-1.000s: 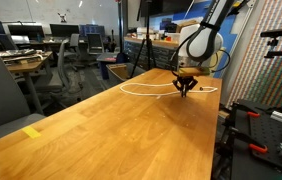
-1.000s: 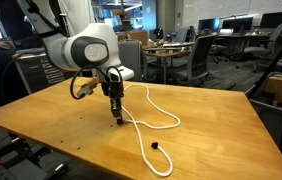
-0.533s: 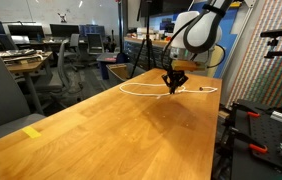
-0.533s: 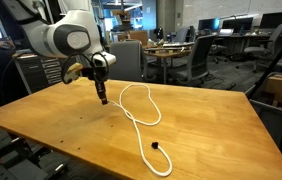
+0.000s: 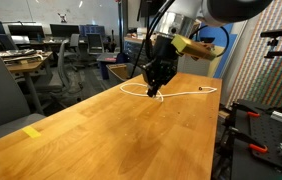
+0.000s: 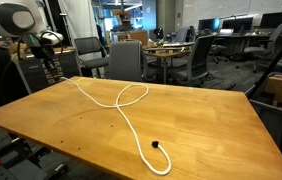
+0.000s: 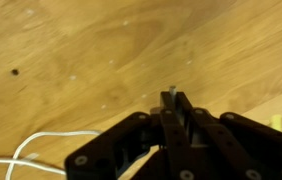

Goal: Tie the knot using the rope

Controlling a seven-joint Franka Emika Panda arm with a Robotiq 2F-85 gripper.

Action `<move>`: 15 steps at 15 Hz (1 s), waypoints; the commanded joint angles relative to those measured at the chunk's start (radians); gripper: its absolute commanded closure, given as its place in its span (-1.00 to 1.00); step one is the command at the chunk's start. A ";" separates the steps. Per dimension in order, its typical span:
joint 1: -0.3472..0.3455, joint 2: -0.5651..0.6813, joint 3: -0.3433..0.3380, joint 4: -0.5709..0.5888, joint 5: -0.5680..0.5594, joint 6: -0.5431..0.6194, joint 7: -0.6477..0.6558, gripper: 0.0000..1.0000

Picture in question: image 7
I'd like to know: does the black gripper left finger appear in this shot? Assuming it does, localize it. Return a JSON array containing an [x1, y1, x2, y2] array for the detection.
[[64, 91, 195, 180]]

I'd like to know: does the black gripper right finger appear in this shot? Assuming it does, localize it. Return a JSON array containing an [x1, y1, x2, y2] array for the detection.
[[175, 92, 282, 180]]

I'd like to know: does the white rope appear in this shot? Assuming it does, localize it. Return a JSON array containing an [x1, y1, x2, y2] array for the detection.
[[0, 85, 177, 180]]

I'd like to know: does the yellow tape strip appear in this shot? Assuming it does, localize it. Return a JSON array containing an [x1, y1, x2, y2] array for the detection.
[[269, 114, 282, 131]]

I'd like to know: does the small clear tape piece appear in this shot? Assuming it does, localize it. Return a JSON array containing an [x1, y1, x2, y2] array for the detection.
[[23, 152, 41, 163]]

